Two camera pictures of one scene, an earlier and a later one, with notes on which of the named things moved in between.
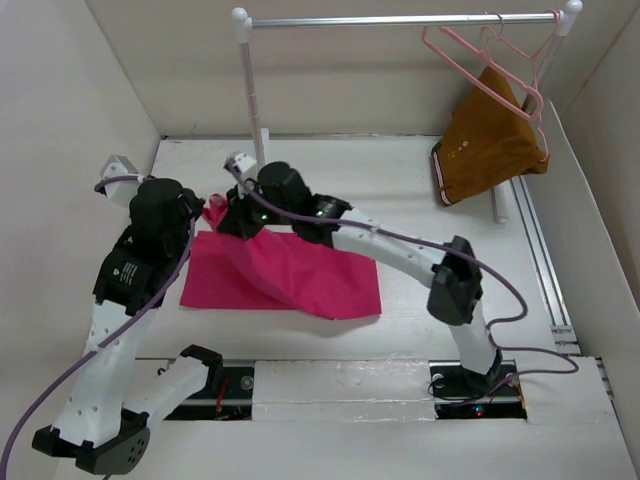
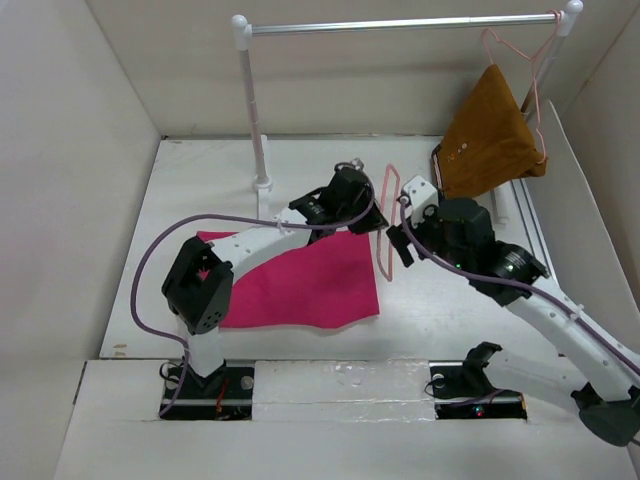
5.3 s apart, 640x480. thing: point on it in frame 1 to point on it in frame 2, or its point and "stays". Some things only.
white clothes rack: [564, 20] stays
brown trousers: [485, 144] stays
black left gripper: [193, 201] to [371, 221]
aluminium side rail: [564, 333] stays
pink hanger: [478, 80] to [394, 224]
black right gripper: [235, 219] to [402, 246]
